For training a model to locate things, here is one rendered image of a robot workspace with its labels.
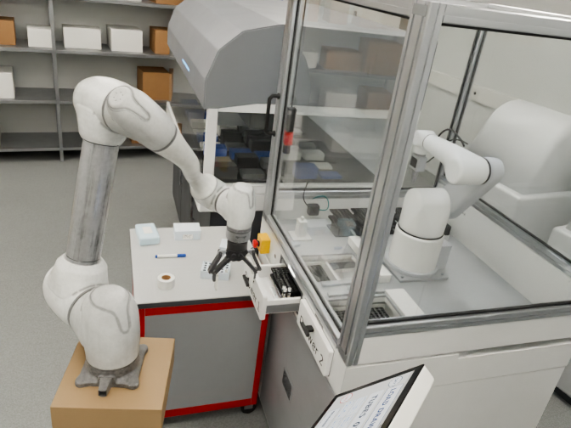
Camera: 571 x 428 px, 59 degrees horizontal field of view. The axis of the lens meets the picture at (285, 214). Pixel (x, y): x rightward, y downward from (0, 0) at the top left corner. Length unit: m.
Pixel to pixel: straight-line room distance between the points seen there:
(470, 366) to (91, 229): 1.32
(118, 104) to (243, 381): 1.57
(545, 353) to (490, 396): 0.25
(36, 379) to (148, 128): 1.87
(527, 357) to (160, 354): 1.29
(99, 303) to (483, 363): 1.28
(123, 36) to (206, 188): 3.72
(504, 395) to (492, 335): 0.35
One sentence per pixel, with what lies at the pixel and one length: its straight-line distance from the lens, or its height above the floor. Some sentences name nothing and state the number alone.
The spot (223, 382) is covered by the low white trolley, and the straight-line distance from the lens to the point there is 2.48.
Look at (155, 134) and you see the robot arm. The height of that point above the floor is 1.58.
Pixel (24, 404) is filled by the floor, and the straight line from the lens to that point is 2.86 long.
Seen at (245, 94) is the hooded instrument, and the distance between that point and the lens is 2.52.
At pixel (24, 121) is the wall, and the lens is 5.95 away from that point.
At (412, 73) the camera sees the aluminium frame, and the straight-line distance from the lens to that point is 1.25.
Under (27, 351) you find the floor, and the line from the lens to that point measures 3.13.
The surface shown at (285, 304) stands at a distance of 1.95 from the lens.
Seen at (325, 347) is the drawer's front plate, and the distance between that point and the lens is 1.72.
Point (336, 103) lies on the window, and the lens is 1.66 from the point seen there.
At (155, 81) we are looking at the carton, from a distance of 5.50.
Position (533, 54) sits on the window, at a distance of 1.45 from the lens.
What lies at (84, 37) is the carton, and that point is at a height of 1.19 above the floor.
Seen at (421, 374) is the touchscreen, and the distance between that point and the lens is 1.30.
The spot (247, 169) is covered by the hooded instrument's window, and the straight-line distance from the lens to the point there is 2.68.
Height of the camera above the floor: 2.02
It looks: 26 degrees down
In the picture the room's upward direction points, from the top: 8 degrees clockwise
